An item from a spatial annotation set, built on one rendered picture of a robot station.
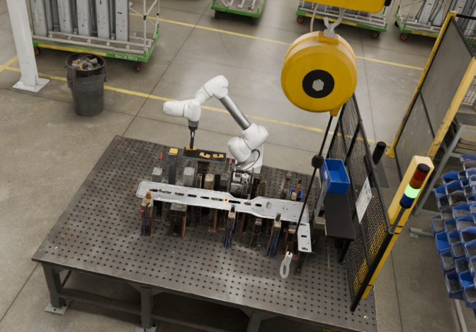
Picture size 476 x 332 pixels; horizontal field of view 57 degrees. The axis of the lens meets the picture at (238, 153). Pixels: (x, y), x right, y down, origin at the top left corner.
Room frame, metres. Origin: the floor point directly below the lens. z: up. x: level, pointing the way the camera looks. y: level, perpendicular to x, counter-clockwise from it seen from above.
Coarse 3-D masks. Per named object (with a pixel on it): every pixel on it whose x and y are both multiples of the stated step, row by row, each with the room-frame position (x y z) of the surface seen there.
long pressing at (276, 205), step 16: (144, 192) 2.50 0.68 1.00; (160, 192) 2.52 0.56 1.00; (176, 192) 2.55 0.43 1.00; (192, 192) 2.58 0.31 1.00; (208, 192) 2.61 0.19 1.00; (224, 192) 2.64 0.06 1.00; (224, 208) 2.46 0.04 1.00; (240, 208) 2.49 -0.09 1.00; (256, 208) 2.51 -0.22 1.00; (272, 208) 2.54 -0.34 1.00; (288, 208) 2.57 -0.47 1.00
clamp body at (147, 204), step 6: (144, 198) 2.37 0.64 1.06; (144, 204) 2.31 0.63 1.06; (150, 204) 2.32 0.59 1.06; (150, 210) 2.30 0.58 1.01; (144, 216) 2.30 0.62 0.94; (150, 216) 2.30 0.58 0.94; (144, 222) 2.31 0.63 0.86; (150, 222) 2.34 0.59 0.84; (144, 228) 2.30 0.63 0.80; (150, 228) 2.31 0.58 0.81; (144, 234) 2.30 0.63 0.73; (150, 234) 2.30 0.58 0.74
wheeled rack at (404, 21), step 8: (400, 8) 9.99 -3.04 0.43; (400, 16) 9.81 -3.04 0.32; (408, 16) 9.23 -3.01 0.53; (400, 24) 9.46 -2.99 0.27; (408, 24) 9.51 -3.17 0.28; (416, 24) 9.54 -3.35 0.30; (408, 32) 9.20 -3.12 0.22; (416, 32) 9.19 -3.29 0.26; (424, 32) 9.21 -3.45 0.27; (432, 32) 9.27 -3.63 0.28; (472, 32) 9.53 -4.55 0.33; (472, 40) 9.17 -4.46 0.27
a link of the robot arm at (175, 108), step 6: (198, 96) 3.25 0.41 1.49; (204, 96) 3.31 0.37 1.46; (168, 102) 2.87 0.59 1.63; (174, 102) 2.88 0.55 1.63; (180, 102) 2.90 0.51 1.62; (186, 102) 3.05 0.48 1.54; (168, 108) 2.82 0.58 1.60; (174, 108) 2.82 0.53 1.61; (180, 108) 2.83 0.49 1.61; (168, 114) 2.82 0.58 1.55; (174, 114) 2.81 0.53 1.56; (180, 114) 2.82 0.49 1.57
